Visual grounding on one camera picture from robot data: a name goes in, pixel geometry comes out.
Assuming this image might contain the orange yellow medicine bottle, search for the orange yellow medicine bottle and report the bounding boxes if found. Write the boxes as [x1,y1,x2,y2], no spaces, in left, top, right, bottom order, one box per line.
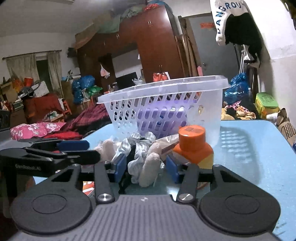
[173,125,214,169]

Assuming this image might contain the white striped cloth bundle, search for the white striped cloth bundle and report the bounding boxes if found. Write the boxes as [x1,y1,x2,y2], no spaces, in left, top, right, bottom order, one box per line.
[94,132,179,188]

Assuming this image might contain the pink floral pillow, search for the pink floral pillow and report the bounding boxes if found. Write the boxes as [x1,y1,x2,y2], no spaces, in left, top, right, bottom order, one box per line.
[10,122,66,141]

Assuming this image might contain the dark red plaid blanket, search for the dark red plaid blanket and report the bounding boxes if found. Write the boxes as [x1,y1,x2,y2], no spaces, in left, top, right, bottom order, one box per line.
[44,104,111,140]

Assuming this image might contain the red cloth covered chair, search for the red cloth covered chair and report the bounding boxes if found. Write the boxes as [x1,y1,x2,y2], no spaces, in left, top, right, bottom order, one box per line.
[23,93,63,123]

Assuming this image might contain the translucent plastic laundry basket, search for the translucent plastic laundry basket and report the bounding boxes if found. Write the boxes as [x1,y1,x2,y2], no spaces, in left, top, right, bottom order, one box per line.
[98,75,230,147]

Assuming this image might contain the yellow patterned blanket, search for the yellow patterned blanket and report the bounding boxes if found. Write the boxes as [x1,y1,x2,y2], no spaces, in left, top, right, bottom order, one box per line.
[221,101,256,121]

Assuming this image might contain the beige window curtains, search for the beige window curtains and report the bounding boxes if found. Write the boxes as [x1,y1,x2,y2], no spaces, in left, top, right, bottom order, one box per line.
[4,50,63,97]

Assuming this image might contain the blue plastic bag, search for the blue plastic bag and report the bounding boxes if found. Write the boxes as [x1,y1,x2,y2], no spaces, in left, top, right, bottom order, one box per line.
[223,72,250,105]

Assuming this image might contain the orange white hanging bag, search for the orange white hanging bag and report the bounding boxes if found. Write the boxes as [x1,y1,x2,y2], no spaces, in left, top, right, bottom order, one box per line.
[152,72,170,82]

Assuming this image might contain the green yellow storage box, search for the green yellow storage box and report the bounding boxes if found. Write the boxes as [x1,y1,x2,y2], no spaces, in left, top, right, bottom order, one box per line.
[255,92,280,120]

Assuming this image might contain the brown paper bag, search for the brown paper bag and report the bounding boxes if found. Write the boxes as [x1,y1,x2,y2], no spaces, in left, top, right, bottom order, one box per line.
[276,108,296,149]

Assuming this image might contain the grey metal door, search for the grey metal door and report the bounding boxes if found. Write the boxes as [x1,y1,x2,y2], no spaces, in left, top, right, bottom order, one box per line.
[189,13,239,80]

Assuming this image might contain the dark red wooden wardrobe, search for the dark red wooden wardrobe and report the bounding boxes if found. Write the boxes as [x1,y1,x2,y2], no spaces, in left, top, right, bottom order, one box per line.
[77,6,186,90]

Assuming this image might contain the white black hanging jacket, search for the white black hanging jacket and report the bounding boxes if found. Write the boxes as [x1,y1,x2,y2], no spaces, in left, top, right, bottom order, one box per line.
[210,1,262,61]

